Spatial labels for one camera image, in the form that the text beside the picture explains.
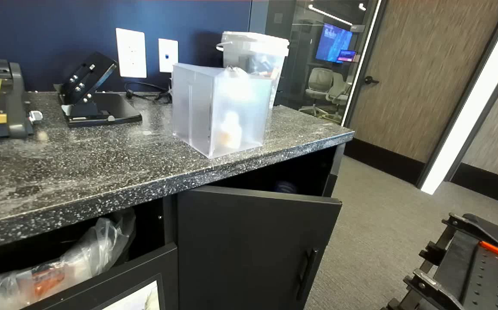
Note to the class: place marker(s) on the beige office chair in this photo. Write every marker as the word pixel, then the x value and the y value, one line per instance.
pixel 326 84

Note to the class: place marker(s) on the clear plastic trash bag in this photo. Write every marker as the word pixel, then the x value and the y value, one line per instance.
pixel 95 251

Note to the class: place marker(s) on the black cabinet door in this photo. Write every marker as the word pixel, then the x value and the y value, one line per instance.
pixel 244 248

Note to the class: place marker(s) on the black door handle bar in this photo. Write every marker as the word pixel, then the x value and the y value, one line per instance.
pixel 309 258

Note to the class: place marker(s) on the orange clamp handle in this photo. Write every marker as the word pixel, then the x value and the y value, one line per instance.
pixel 488 246

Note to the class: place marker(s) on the wooden office door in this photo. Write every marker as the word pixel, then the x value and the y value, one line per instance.
pixel 423 58

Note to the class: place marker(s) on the white wall outlet plate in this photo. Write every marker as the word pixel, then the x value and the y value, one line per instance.
pixel 132 52

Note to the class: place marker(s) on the clear plastic lidded tub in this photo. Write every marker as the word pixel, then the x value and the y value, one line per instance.
pixel 256 53

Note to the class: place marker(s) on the black perforated work cart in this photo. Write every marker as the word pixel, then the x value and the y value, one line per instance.
pixel 457 272

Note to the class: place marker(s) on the frosted plastic box container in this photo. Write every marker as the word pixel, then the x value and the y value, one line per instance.
pixel 220 110

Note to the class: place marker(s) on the black pull-out trash drawer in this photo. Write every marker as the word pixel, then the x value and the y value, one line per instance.
pixel 145 282

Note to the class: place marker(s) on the white wall switch plate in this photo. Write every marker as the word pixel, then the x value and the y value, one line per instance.
pixel 168 53

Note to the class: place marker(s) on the blue lit monitor screen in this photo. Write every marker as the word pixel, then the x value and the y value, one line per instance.
pixel 335 45

